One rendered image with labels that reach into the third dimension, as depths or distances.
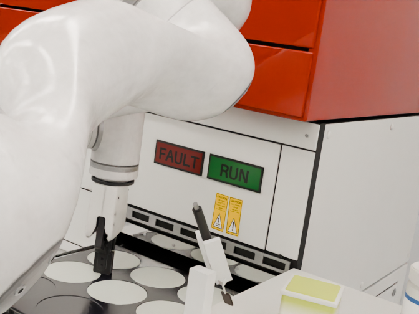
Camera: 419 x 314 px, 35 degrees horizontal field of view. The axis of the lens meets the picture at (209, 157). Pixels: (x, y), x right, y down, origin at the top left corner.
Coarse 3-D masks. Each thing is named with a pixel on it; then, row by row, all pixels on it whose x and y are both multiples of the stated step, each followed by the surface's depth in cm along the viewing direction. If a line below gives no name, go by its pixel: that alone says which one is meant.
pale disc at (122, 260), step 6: (120, 252) 130; (126, 252) 131; (90, 258) 125; (114, 258) 127; (120, 258) 127; (126, 258) 128; (132, 258) 128; (114, 264) 124; (120, 264) 124; (126, 264) 124; (132, 264) 125; (138, 264) 125
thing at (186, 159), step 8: (160, 144) 131; (160, 152) 131; (168, 152) 130; (176, 152) 129; (184, 152) 128; (192, 152) 127; (160, 160) 131; (168, 160) 130; (176, 160) 129; (184, 160) 128; (192, 160) 127; (200, 160) 126; (184, 168) 128; (192, 168) 127; (200, 168) 126
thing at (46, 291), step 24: (144, 264) 126; (48, 288) 109; (72, 288) 110; (144, 288) 115; (168, 288) 116; (24, 312) 100; (48, 312) 101; (72, 312) 102; (96, 312) 103; (120, 312) 104
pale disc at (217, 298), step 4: (184, 288) 117; (216, 288) 119; (180, 292) 115; (184, 292) 115; (216, 292) 117; (220, 292) 117; (180, 296) 113; (184, 296) 114; (216, 296) 116; (220, 296) 116; (232, 296) 117; (184, 300) 112; (216, 300) 114; (220, 300) 114; (212, 304) 112
